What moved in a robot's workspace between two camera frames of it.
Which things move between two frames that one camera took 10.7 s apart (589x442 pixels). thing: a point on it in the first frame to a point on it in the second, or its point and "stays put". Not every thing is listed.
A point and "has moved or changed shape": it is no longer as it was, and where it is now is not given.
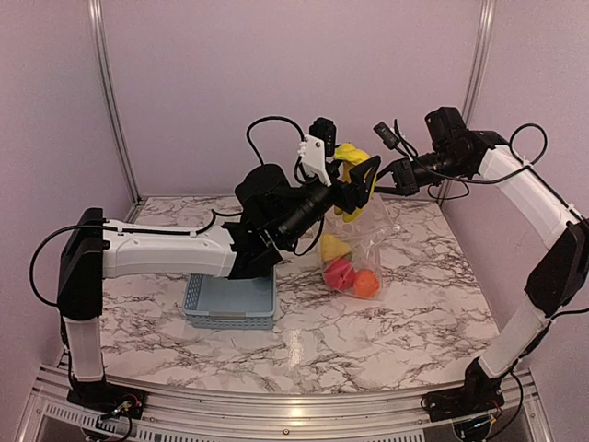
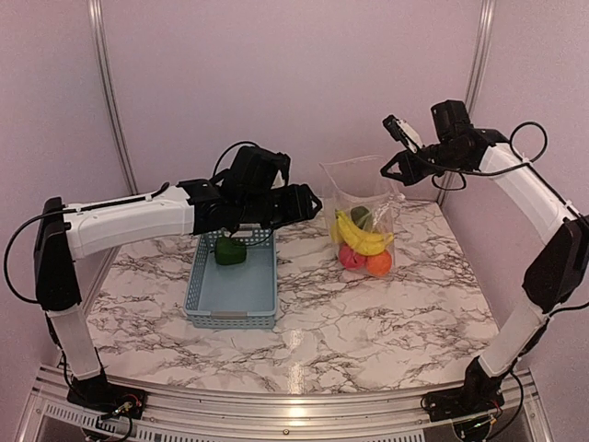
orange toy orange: (366, 284) to (379, 264)
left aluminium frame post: (112, 96) stays put
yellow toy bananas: (351, 155) to (361, 239)
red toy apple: (340, 273) to (352, 260)
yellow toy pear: (332, 248) to (336, 232)
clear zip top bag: (351, 247) has moved or changed shape
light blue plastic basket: (217, 302) stays put
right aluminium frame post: (486, 20) stays put
